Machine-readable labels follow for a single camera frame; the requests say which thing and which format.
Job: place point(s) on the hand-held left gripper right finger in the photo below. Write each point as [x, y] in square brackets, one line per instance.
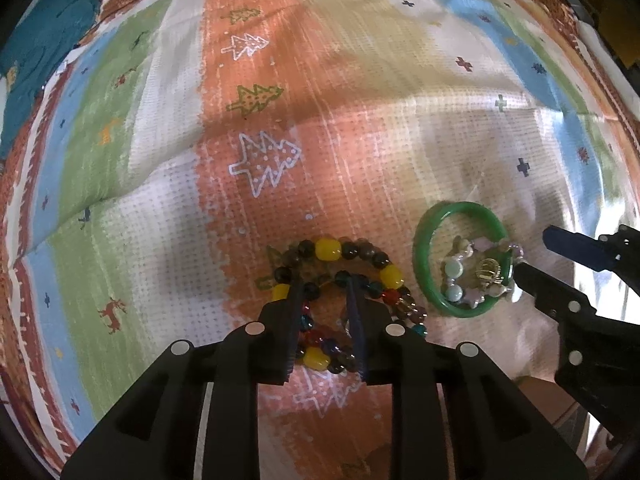
[356, 310]

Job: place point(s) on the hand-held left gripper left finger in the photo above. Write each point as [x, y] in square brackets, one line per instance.
[294, 310]

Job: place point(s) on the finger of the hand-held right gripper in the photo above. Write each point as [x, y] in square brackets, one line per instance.
[542, 287]
[575, 250]

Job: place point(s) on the green bangle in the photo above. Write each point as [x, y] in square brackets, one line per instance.
[425, 247]

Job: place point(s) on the printed patchwork blanket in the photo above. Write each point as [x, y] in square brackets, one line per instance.
[350, 125]

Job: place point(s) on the dark furniture edge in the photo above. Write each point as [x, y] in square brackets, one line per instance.
[607, 5]

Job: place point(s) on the teal cloth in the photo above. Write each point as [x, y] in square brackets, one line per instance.
[45, 45]

